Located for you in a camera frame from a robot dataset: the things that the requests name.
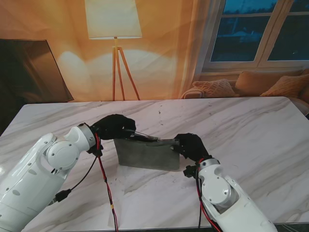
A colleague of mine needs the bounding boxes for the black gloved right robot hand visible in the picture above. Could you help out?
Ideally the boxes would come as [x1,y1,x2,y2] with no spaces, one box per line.
[173,133,210,162]

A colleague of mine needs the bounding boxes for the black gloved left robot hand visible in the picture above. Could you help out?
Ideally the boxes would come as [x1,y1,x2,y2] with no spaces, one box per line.
[91,114,137,141]

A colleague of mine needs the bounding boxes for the grey felt zip pouch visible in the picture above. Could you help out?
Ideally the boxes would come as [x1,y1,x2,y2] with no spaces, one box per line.
[113,129,181,171]

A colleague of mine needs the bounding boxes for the beige throw blanket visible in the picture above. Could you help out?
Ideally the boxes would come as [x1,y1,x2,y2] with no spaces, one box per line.
[181,87,206,99]

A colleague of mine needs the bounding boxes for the cream knitted cushion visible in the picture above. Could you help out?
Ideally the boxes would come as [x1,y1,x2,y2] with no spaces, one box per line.
[192,79,239,99]

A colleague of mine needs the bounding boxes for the sheer cream curtain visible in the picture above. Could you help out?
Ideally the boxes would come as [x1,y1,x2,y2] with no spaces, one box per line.
[177,0,226,99]

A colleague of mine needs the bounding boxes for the dark flat screen panel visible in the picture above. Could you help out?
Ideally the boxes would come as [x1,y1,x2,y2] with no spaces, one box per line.
[0,38,74,103]

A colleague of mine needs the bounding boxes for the floor lamp with tripod legs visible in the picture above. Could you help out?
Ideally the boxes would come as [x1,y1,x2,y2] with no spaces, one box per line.
[84,0,142,101]

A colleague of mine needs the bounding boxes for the orange knitted cushion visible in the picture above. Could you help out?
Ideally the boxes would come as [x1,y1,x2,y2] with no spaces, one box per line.
[260,74,309,98]

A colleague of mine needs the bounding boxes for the beige sofa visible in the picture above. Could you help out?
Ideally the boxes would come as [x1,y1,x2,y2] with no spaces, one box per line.
[226,67,309,116]

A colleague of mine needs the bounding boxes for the white framed window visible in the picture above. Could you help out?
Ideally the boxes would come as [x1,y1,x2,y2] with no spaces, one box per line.
[201,0,309,73]

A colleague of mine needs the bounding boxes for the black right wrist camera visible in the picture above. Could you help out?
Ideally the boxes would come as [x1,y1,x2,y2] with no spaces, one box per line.
[183,165,200,179]

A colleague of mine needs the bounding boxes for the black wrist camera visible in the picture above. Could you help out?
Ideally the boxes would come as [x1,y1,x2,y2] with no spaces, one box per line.
[86,144,104,157]
[183,165,200,179]

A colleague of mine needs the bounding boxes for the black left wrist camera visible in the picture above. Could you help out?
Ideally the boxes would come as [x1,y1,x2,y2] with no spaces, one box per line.
[86,144,104,157]

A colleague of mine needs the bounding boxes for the red black left arm cable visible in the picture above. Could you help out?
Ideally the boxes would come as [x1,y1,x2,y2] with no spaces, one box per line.
[49,132,119,232]

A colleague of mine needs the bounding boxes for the red black arm cable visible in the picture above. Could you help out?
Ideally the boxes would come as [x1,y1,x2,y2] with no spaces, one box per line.
[49,132,119,232]
[195,166,224,232]

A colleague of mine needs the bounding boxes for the red black right arm cable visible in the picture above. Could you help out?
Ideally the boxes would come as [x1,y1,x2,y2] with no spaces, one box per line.
[195,166,224,232]

